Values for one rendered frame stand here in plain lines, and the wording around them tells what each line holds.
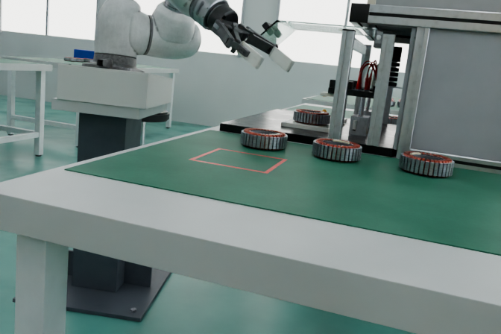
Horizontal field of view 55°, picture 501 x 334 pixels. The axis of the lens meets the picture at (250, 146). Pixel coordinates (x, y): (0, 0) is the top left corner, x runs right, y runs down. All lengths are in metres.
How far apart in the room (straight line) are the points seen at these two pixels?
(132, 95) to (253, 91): 4.83
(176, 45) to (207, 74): 4.80
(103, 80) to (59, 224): 1.14
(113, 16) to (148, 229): 1.35
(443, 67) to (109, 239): 0.90
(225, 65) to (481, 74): 5.52
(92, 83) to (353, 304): 1.39
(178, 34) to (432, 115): 1.02
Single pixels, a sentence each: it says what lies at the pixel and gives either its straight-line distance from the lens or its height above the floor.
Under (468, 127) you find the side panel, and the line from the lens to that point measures 1.27.
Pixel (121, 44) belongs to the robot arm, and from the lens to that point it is 1.85.
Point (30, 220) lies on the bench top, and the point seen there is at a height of 0.72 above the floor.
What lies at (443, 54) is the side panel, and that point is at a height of 1.01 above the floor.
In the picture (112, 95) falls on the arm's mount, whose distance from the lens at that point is 1.75.
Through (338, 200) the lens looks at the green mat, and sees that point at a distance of 0.78.
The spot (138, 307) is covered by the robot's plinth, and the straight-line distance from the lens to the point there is 1.93.
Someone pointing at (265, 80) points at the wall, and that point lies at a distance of 6.43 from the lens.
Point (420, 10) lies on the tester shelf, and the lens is 1.26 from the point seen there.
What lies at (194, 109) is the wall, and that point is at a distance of 6.80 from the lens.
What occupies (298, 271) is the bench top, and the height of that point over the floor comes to 0.74.
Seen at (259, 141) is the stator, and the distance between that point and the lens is 1.11.
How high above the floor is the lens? 0.95
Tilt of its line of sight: 10 degrees down
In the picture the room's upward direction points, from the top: 6 degrees clockwise
